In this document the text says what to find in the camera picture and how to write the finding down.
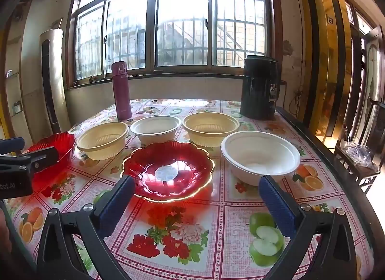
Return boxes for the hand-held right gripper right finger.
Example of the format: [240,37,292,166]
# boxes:
[259,175,360,280]

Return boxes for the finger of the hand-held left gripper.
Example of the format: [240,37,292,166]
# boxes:
[0,137,26,156]
[0,147,59,176]

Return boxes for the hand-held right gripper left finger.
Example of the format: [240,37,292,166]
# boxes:
[37,175,136,280]

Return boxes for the red plastic basin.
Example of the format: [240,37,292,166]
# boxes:
[27,132,76,192]

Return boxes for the large white bowl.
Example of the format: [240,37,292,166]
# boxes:
[221,130,301,187]

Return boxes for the beige ribbed bowl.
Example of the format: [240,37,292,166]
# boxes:
[76,121,129,161]
[182,112,240,148]

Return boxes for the small white bowl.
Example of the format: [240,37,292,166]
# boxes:
[130,115,182,146]

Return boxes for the tower air conditioner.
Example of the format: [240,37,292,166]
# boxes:
[39,28,71,134]

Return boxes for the floral fruit print tablecloth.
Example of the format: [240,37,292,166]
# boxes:
[6,98,370,280]

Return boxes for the dark wooden chair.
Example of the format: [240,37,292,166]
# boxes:
[333,96,385,196]

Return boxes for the clear plastic bag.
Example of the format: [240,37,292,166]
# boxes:
[344,140,375,169]

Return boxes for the purple thermos bottle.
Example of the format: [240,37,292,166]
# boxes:
[111,61,133,121]

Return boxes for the barred window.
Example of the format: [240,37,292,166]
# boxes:
[66,0,283,88]

